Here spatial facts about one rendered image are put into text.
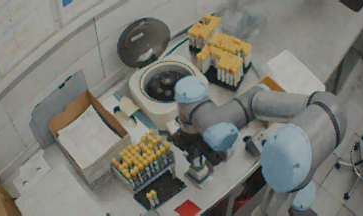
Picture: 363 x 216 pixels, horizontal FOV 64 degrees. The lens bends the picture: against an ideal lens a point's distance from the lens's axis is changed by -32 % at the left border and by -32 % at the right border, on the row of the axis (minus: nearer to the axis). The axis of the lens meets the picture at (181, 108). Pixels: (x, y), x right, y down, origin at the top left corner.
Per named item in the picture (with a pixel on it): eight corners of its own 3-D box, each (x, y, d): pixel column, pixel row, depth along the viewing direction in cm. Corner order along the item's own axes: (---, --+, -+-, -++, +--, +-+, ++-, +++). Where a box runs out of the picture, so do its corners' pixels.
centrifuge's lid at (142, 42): (116, 34, 136) (108, 27, 141) (127, 83, 154) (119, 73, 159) (167, 10, 143) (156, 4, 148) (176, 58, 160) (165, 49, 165)
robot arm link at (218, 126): (252, 117, 96) (226, 88, 102) (214, 141, 93) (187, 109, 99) (249, 136, 102) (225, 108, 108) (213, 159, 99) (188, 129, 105)
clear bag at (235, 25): (238, 46, 175) (237, 17, 160) (204, 33, 181) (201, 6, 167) (255, 20, 188) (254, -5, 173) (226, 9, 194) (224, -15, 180)
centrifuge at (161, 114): (167, 149, 144) (164, 128, 135) (126, 96, 160) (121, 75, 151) (223, 115, 152) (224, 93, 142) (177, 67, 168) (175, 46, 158)
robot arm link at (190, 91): (186, 104, 98) (167, 81, 102) (189, 132, 106) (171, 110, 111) (215, 89, 100) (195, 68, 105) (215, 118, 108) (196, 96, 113)
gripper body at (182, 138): (191, 130, 127) (189, 105, 117) (212, 146, 123) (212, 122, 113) (172, 146, 123) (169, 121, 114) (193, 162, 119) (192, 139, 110)
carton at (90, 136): (93, 191, 133) (81, 172, 121) (56, 144, 147) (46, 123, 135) (138, 157, 143) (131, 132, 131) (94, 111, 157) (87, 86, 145)
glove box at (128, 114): (138, 156, 143) (133, 141, 135) (100, 117, 155) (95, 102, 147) (164, 136, 148) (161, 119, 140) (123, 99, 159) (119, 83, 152)
